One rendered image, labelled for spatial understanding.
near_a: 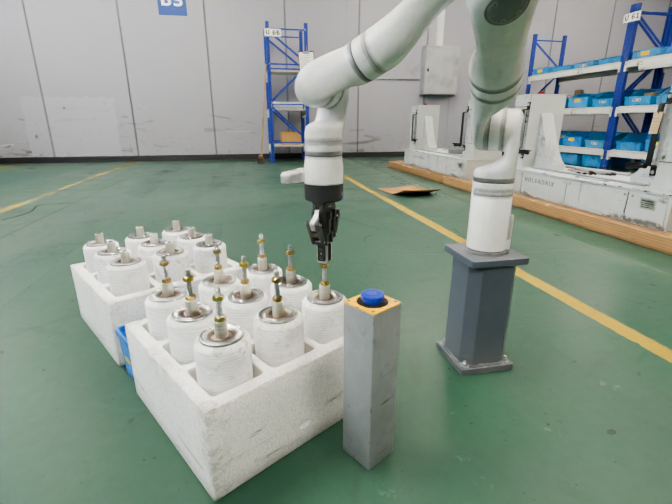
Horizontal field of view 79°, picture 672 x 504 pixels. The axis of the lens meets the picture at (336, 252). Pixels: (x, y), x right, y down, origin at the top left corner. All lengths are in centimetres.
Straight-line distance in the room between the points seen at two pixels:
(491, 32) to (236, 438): 73
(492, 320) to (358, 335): 47
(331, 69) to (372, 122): 673
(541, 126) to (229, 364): 314
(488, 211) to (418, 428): 50
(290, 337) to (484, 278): 48
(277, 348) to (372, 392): 19
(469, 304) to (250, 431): 58
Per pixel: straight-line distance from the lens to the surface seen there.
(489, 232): 100
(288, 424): 82
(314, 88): 73
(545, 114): 357
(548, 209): 305
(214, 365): 71
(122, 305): 115
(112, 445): 98
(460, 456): 89
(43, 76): 769
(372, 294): 68
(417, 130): 536
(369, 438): 79
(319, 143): 75
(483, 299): 103
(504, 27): 67
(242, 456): 79
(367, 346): 68
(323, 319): 82
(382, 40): 69
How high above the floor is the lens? 60
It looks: 18 degrees down
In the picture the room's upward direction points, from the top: straight up
